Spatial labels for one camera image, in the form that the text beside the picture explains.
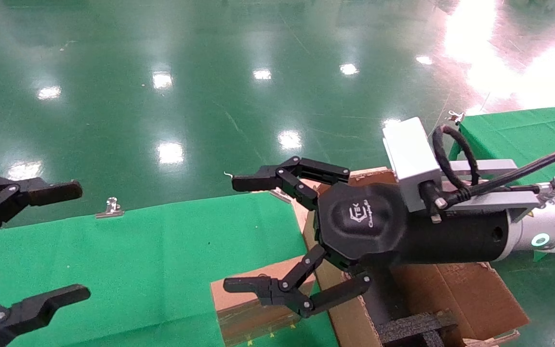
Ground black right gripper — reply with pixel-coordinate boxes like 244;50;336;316
223;156;510;319

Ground small brown cardboard box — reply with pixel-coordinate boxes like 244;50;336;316
210;255;317;347

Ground large open cardboard carton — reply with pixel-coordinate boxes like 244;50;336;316
302;169;531;347

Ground large green table cloth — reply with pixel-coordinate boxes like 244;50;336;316
0;192;341;347

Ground black foam insert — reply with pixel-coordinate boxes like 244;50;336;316
376;311;459;347

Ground small green table cloth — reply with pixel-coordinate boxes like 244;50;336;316
449;104;555;186

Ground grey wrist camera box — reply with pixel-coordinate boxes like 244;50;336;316
382;117;445;213

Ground grey metal camera bracket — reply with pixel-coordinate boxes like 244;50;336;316
439;159;555;223

